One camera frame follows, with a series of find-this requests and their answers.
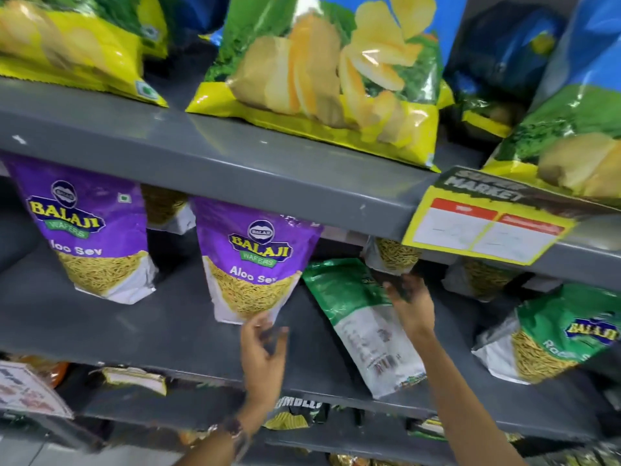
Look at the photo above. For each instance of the orange snack packet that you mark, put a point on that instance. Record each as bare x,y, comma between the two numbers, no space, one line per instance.
46,368

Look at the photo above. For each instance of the green and white snack packet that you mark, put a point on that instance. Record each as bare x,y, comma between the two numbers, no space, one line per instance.
361,325

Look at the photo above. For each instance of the yellow shelf price label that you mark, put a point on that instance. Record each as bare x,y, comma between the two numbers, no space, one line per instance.
485,228

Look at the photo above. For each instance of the white yellow snack packet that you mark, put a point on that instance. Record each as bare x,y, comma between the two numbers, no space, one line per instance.
133,378

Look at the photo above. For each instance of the person's right thumb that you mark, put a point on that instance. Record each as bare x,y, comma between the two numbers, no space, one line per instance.
392,292

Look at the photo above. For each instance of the green sev snack packet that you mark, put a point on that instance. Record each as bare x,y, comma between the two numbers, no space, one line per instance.
548,334

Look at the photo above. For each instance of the person's right forearm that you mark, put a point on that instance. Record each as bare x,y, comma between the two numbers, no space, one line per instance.
461,402

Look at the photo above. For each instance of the person's right hand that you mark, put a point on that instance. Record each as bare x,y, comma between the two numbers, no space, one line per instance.
415,310

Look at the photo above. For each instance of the person's left thumb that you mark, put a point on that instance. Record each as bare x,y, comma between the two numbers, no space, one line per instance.
279,340

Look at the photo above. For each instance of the black yellow snack packet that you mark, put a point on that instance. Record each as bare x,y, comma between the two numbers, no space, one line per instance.
296,412

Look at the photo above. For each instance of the wristwatch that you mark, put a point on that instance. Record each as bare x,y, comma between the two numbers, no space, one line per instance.
236,431

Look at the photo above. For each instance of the white paper sign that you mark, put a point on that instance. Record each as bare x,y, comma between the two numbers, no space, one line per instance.
24,390

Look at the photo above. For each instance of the blue snack packet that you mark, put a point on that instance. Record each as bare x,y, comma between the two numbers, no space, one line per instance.
196,14

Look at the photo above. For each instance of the white sev snack packet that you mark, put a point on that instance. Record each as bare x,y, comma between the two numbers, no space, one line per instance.
393,254
480,279

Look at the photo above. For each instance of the green yellow snack packet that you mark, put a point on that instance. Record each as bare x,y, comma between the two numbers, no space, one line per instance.
427,429

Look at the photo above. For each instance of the person's left hand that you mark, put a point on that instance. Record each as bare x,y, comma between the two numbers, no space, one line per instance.
262,371

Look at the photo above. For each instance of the yellow green chips packet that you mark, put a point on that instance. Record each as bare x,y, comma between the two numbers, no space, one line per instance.
72,43
499,63
572,135
320,77

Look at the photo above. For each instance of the person's left forearm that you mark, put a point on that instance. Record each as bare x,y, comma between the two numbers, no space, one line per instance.
206,453

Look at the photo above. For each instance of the grey metal shelf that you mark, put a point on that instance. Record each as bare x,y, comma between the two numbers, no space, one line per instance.
242,174
145,325
165,407

